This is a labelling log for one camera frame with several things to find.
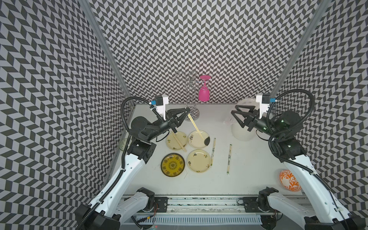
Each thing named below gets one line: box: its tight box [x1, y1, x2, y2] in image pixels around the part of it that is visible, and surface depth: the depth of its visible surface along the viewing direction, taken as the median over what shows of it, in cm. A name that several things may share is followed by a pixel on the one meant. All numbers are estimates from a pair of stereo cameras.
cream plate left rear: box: [165, 131, 188, 151], surface depth 98 cm
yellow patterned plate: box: [160, 152, 186, 178], surface depth 88 cm
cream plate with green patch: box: [187, 129, 211, 150], surface depth 98 cm
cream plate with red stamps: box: [186, 149, 211, 173], surface depth 90 cm
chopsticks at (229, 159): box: [226, 143, 233, 176], surface depth 91 cm
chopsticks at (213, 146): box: [210, 137, 217, 167], surface depth 95 cm
